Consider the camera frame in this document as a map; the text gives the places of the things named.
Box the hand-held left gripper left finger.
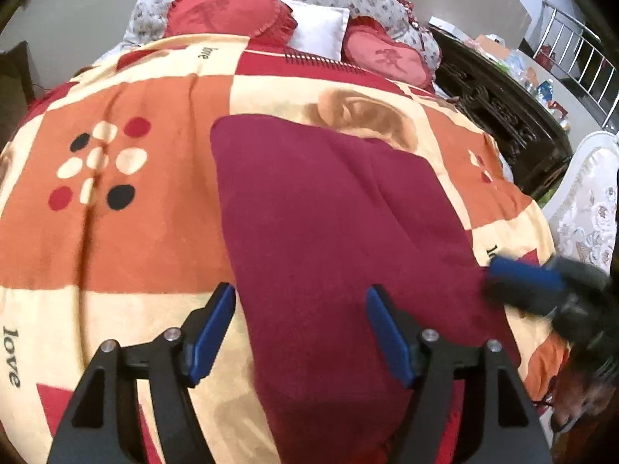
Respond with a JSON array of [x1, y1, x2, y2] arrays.
[[48, 281, 238, 464]]

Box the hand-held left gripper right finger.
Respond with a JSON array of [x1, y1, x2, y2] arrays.
[[366, 285, 552, 464]]

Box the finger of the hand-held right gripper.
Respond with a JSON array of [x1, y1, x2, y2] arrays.
[[484, 256, 566, 312]]

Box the maroon knit garment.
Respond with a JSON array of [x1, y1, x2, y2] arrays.
[[210, 115, 520, 464]]

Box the white floral upholstered chair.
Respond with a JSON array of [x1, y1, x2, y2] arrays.
[[542, 130, 619, 276]]

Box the orange dotted printed blanket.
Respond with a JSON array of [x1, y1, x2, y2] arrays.
[[0, 34, 571, 464]]

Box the dark carved wooden cabinet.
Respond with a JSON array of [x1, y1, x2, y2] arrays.
[[428, 24, 574, 199]]

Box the assorted bottles and packets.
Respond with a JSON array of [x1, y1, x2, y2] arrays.
[[464, 33, 572, 129]]

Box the small red heart pillow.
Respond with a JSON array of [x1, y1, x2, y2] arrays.
[[341, 15, 436, 90]]

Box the metal stair railing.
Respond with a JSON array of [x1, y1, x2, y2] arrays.
[[525, 0, 619, 131]]

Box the white pillow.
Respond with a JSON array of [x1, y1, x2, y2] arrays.
[[280, 0, 351, 63]]

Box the large red heart pillow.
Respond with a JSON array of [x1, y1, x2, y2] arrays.
[[164, 0, 298, 44]]

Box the dark wooden furniture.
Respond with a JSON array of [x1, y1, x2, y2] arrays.
[[0, 41, 37, 124]]

